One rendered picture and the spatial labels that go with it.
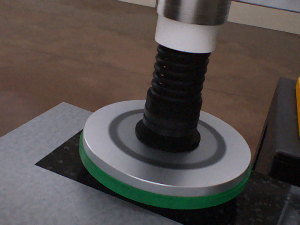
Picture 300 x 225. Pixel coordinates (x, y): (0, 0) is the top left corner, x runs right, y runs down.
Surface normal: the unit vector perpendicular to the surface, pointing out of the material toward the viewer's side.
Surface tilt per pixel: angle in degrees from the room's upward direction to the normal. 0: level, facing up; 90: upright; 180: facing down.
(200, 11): 90
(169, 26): 90
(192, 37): 90
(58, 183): 0
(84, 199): 0
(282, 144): 0
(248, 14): 90
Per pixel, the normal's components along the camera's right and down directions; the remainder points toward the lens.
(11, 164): 0.14, -0.89
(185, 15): -0.30, 0.38
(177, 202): 0.09, 0.45
